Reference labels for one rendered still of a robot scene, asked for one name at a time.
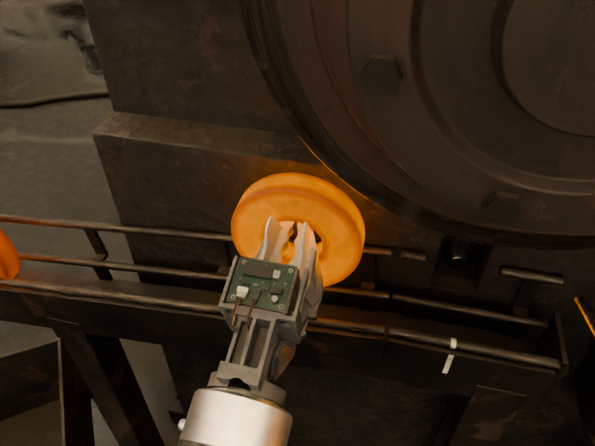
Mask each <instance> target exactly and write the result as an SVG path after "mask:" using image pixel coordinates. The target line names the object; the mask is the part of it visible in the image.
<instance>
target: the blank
mask: <svg viewBox="0 0 595 446"><path fill-rule="evenodd" d="M272 216H273V217H275V218H276V220H277V221H278V222H283V221H296V222H299V223H302V224H304V223H305V222H307V224H308V226H309V227H310V228H312V229H313V230H314V231H315V232H316V233H317V234H318V235H319V237H320V238H321V242H319V243H317V244H316V247H317V251H318V259H319V263H320V267H321V273H322V278H323V287H327V286H330V285H333V284H336V283H338V282H339V281H342V280H344V279H345V278H346V277H348V276H349V275H350V274H351V273H352V272H353V271H354V270H355V268H356V267H357V266H358V264H359V262H360V259H361V255H362V251H363V246H364V241H365V234H366V231H365V224H364V221H363V218H362V216H361V214H360V212H359V209H358V207H357V206H356V204H355V203H354V202H353V201H352V200H351V199H350V198H349V197H348V196H347V195H346V194H345V193H344V192H343V191H342V190H341V189H340V188H338V187H336V186H335V185H333V184H331V183H329V182H327V181H325V180H323V179H320V178H317V177H314V176H312V175H308V174H303V173H278V174H273V175H270V176H267V177H265V178H263V179H261V180H259V181H256V182H255V183H253V184H252V185H251V186H250V187H248V188H247V190H246V191H245V192H244V193H243V196H242V197H241V199H240V201H239V203H238V205H237V207H236V209H235V211H234V214H233V216H232V220H231V234H232V238H233V242H234V244H235V246H236V249H237V250H238V252H239V253H240V255H241V256H243V257H248V258H252V257H253V256H254V255H255V254H256V253H257V252H258V251H259V247H260V245H261V243H262V242H263V240H264V238H265V228H266V224H267V221H268V219H269V218H270V217H272ZM294 255H295V244H294V243H292V242H289V248H288V249H286V250H285V251H284V253H283V254H282V264H285V265H287V264H288V263H289V262H290V261H291V259H293V257H294Z"/></svg>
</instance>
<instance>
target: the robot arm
mask: <svg viewBox="0 0 595 446"><path fill-rule="evenodd" d="M296 230H297V238H296V239H295V241H294V244H295V255H294V257H293V259H291V261H290V262H289V263H288V264H287V265H285V264H282V254H283V253H284V251H285V250H286V249H288V248H289V239H290V237H291V235H292V234H293V233H294V232H296ZM234 272H235V273H234ZM233 273H234V276H233ZM232 277H233V279H232ZM231 280H232V281H231ZM230 282H231V284H230ZM229 285H230V286H229ZM228 288H229V289H228ZM322 296H323V278H322V273H321V267H320V263H319V259H318V251H317V247H316V242H315V239H314V234H313V229H312V228H310V227H309V226H308V224H307V222H305V223H304V224H302V223H299V222H296V221H283V222H278V221H277V220H276V218H275V217H273V216H272V217H270V218H269V219H268V221H267V224H266V228H265V238H264V240H263V242H262V243H261V245H260V247H259V251H258V252H257V253H256V254H255V255H254V256H253V257H252V258H248V257H243V256H241V257H238V256H237V255H235V257H234V260H233V263H232V266H231V268H230V271H229V274H228V278H227V281H226V284H225V287H224V289H223V292H222V295H221V298H220V302H219V305H218V306H219V308H220V311H221V313H222V314H223V316H224V318H225V320H226V321H227V323H228V325H229V328H230V329H231V330H232V331H233V332H234V334H233V337H232V341H231V343H230V346H229V349H228V354H227V357H226V360H225V361H220V365H219V368H218V371H217V372H212V373H211V376H210V380H209V382H208V385H207V388H200V389H198V390H196V392H195V393H194V396H193V398H192V401H191V404H190V408H189V412H188V415H187V418H186V419H181V420H180V421H179V424H178V429H179V430H181V431H182V433H181V436H180V439H179V440H180V441H179V442H178V445H177V446H287V443H288V439H289V435H290V428H291V424H292V420H293V418H292V416H291V414H290V413H289V412H288V411H286V410H284V409H283V407H284V404H285V400H286V396H287V393H286V391H285V390H283V389H282V388H279V387H278V386H275V385H274V384H272V383H270V381H271V382H275V381H276V380H277V379H278V378H279V376H280V375H281V374H282V372H283V370H284V369H285V368H286V366H287V365H288V364H289V362H290V361H291V359H293V357H294V356H295V350H296V345H297V343H298V344H299V343H300V341H301V340H303V339H305V338H306V331H305V327H306V326H307V323H308V320H309V319H310V320H316V319H317V311H318V308H319V306H320V304H321V299H322Z"/></svg>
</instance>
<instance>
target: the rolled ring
mask: <svg viewBox="0 0 595 446"><path fill-rule="evenodd" d="M19 269H20V258H19V253H18V252H17V250H16V248H15V247H14V245H13V243H12V242H11V240H10V239H9V238H8V236H7V235H6V234H5V233H4V232H3V231H2V230H1V229H0V277H3V278H10V279H13V278H14V277H15V275H16V274H17V273H18V272H19Z"/></svg>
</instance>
